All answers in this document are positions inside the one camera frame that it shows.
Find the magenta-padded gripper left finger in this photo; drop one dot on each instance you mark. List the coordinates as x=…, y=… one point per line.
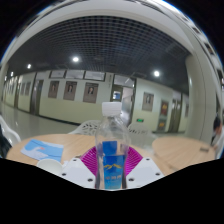
x=78, y=171

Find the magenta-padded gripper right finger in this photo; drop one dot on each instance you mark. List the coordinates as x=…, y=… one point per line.
x=145, y=171

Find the clear blue-labelled water bottle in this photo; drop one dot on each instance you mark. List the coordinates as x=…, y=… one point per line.
x=112, y=156

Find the white mug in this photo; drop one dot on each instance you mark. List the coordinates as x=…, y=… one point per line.
x=49, y=165

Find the white plastic lattice chair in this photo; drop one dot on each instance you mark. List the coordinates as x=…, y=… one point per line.
x=87, y=127
x=10, y=133
x=140, y=133

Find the blue and white paper sheet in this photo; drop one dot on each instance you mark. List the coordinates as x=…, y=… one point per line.
x=41, y=150

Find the round wooden side table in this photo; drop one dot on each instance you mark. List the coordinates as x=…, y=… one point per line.
x=183, y=150

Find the green exit sign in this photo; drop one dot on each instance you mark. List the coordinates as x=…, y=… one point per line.
x=140, y=120

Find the black phone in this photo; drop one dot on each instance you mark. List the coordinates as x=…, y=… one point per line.
x=204, y=149

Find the dark open doorway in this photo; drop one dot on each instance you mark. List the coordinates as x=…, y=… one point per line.
x=128, y=106

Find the black jacket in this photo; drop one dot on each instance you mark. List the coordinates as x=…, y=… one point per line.
x=4, y=145

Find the person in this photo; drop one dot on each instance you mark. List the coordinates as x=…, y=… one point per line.
x=218, y=131

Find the dark closed door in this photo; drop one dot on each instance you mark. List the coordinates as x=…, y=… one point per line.
x=36, y=98

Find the round ceiling lights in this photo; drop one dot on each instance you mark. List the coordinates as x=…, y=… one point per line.
x=75, y=59

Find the red wall poster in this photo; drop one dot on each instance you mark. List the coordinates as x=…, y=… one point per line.
x=164, y=108

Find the framed wall portraits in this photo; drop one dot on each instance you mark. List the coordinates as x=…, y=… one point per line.
x=90, y=92

